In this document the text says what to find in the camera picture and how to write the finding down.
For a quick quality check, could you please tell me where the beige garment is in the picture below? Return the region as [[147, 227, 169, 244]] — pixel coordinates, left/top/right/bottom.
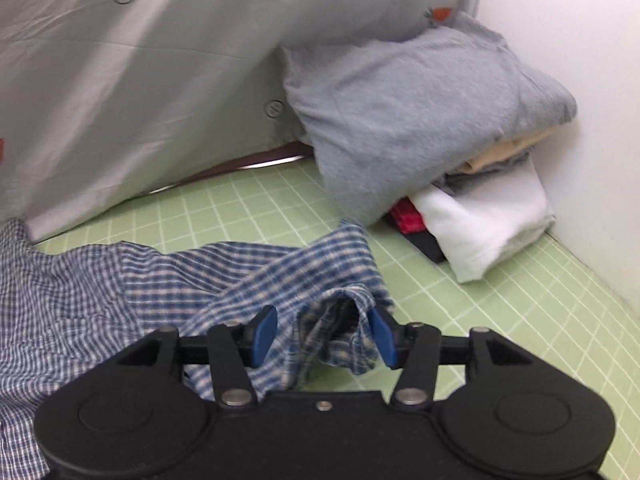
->
[[461, 127, 567, 174]]

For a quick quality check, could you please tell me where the green grid mat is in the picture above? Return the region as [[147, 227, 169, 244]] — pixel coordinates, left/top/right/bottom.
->
[[34, 152, 640, 480]]

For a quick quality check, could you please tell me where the white garment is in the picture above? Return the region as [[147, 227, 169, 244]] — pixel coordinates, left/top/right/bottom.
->
[[414, 159, 557, 284]]

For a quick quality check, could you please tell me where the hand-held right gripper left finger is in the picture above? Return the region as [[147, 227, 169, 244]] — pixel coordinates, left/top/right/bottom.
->
[[115, 304, 279, 409]]

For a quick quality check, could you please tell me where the red garment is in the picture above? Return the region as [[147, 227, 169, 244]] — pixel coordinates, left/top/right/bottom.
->
[[389, 197, 427, 234]]

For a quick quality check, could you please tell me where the grey printed sheet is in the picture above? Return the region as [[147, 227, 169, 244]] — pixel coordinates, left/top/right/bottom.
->
[[0, 0, 487, 242]]

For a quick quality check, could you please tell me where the white board panel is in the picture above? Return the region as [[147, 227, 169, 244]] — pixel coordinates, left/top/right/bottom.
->
[[469, 0, 640, 313]]

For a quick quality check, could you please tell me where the blue plaid shirt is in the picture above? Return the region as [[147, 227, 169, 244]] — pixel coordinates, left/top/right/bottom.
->
[[0, 217, 397, 480]]

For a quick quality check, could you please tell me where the black garment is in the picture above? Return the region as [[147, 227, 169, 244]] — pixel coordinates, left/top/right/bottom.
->
[[406, 230, 449, 264]]

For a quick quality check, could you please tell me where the grey shirt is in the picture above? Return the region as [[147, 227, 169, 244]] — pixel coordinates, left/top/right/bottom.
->
[[279, 10, 579, 227]]

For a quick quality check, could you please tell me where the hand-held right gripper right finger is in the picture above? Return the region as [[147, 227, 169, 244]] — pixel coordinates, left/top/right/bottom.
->
[[367, 304, 536, 409]]

